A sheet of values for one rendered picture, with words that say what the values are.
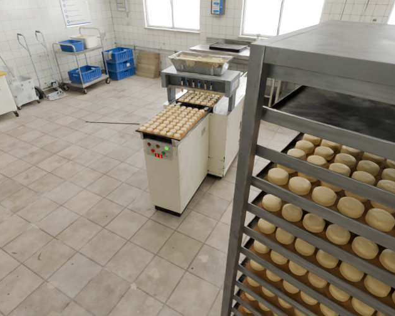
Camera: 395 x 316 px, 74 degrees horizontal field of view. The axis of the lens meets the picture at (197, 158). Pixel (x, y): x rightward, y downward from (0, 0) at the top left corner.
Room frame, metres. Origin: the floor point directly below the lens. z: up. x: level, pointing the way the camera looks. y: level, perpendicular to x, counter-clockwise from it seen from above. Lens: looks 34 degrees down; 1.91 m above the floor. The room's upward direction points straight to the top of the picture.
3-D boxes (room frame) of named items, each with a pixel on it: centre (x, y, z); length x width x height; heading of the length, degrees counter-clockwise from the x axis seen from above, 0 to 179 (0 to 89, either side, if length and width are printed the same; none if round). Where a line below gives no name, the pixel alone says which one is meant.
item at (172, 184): (2.15, 0.17, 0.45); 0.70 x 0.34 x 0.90; 157
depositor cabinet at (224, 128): (3.05, -0.21, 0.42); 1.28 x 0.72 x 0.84; 157
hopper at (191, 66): (2.62, -0.03, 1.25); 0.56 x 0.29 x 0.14; 67
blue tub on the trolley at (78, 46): (5.39, 2.44, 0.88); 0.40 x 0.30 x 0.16; 65
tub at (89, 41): (5.75, 2.32, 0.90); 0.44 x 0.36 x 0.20; 70
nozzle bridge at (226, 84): (2.62, -0.03, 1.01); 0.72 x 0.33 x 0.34; 67
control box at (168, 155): (1.82, 0.31, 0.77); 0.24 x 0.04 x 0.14; 67
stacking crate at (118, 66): (6.38, 1.87, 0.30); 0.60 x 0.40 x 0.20; 151
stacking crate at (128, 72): (6.38, 1.87, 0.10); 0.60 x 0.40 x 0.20; 149
